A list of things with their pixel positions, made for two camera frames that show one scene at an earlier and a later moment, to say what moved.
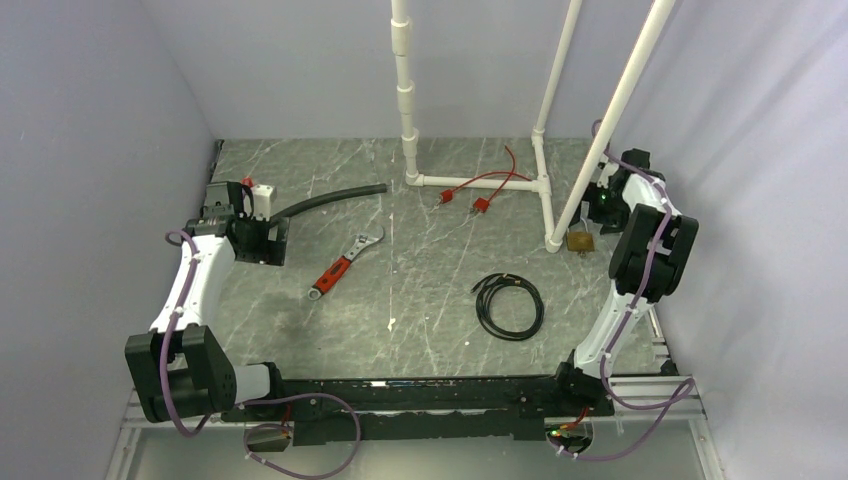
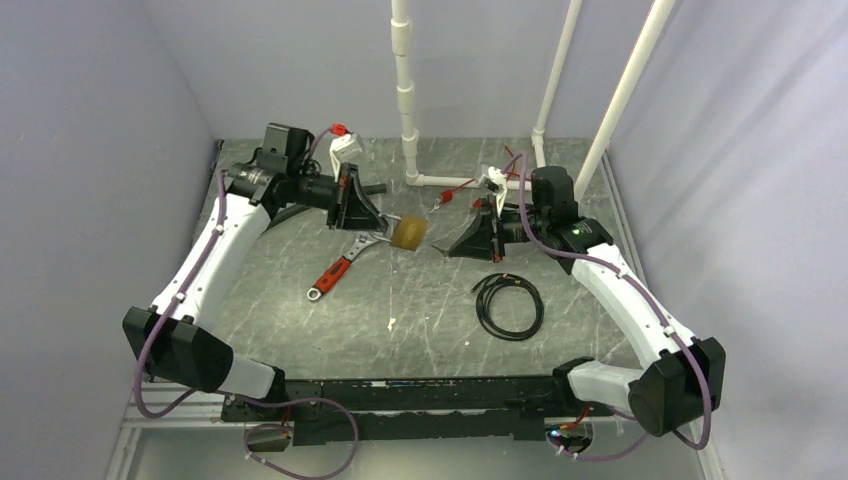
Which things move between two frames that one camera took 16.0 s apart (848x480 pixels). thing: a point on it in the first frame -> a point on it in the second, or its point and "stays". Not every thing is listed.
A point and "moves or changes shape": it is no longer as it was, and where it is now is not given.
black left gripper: x=269 y=252 -> x=355 y=212
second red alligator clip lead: x=447 y=195 stays
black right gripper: x=612 y=223 -> x=479 y=240
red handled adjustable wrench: x=323 y=284 stays
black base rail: x=341 y=412 stays
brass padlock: x=580 y=242 moves or changes shape
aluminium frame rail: x=134 y=420 stays
